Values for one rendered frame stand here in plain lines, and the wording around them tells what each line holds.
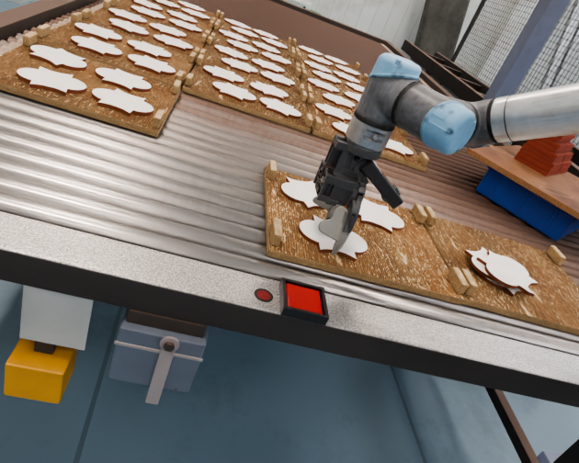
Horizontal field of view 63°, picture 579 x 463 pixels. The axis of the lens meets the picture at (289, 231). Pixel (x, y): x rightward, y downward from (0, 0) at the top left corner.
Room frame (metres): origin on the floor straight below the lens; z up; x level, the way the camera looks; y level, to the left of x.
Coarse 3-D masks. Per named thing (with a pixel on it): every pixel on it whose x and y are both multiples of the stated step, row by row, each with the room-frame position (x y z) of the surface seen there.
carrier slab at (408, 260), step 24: (288, 216) 0.85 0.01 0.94; (408, 216) 1.09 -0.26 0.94; (288, 240) 0.76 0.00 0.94; (384, 240) 0.92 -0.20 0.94; (408, 240) 0.96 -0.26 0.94; (312, 264) 0.72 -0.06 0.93; (336, 264) 0.75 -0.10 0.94; (360, 264) 0.78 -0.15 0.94; (384, 264) 0.82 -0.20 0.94; (408, 264) 0.86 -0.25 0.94; (432, 264) 0.90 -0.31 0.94; (408, 288) 0.78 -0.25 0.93; (432, 288) 0.80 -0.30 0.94
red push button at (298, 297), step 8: (288, 288) 0.62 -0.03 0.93; (296, 288) 0.63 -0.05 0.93; (304, 288) 0.64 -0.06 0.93; (288, 296) 0.61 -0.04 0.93; (296, 296) 0.61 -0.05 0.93; (304, 296) 0.62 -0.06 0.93; (312, 296) 0.63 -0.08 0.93; (288, 304) 0.59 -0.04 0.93; (296, 304) 0.59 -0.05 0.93; (304, 304) 0.60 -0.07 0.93; (312, 304) 0.61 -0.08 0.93; (320, 304) 0.62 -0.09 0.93; (320, 312) 0.60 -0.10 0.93
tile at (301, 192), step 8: (288, 184) 0.97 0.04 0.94; (296, 184) 0.99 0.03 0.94; (304, 184) 1.01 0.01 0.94; (312, 184) 1.03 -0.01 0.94; (288, 192) 0.93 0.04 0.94; (296, 192) 0.95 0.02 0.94; (304, 192) 0.97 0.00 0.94; (312, 192) 0.98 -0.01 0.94; (296, 200) 0.92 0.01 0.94; (304, 200) 0.93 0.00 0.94; (312, 208) 0.92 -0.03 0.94; (320, 208) 0.93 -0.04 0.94
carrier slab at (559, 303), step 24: (432, 240) 1.03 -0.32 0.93; (456, 240) 1.07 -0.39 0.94; (480, 240) 1.13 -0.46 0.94; (504, 240) 1.20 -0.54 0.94; (456, 264) 0.95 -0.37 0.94; (528, 264) 1.11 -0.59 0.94; (552, 264) 1.18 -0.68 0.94; (480, 288) 0.88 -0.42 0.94; (552, 288) 1.03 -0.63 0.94; (576, 288) 1.08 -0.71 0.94; (504, 312) 0.84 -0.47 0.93; (528, 312) 0.86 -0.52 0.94; (552, 312) 0.91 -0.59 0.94; (576, 312) 0.95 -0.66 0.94
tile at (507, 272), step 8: (488, 256) 0.99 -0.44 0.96; (496, 256) 1.01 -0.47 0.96; (504, 256) 1.03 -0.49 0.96; (488, 264) 0.96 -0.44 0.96; (496, 264) 0.97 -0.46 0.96; (504, 264) 0.99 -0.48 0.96; (512, 264) 1.01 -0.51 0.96; (488, 272) 0.93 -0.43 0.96; (496, 272) 0.93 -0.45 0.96; (504, 272) 0.95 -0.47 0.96; (512, 272) 0.97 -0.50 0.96; (520, 272) 0.98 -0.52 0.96; (496, 280) 0.91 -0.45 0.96; (504, 280) 0.91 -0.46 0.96; (512, 280) 0.92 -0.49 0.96; (520, 280) 0.94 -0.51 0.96; (528, 280) 0.96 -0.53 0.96; (520, 288) 0.91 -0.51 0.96
